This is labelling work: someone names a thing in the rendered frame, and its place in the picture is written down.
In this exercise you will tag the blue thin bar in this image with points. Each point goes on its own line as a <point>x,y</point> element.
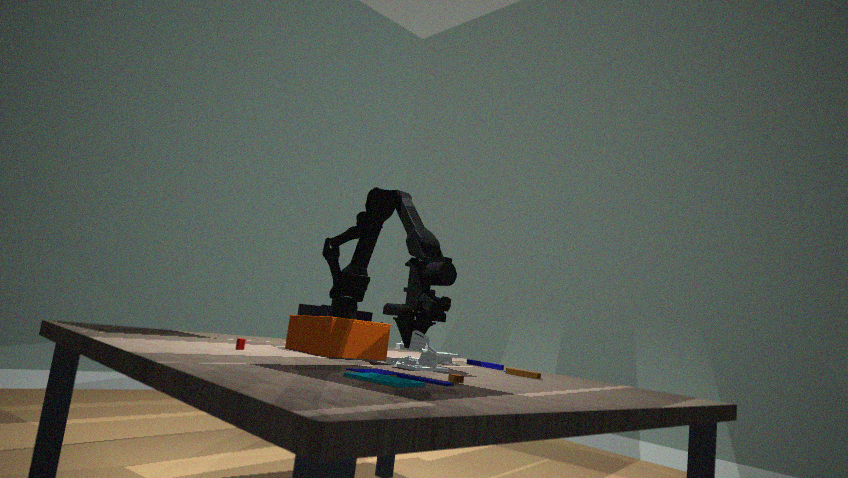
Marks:
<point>485,364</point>

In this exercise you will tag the orange flat bar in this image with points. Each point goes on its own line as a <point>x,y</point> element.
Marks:
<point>523,373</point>

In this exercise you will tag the blue flat bar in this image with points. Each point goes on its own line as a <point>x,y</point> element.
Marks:
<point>426,380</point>

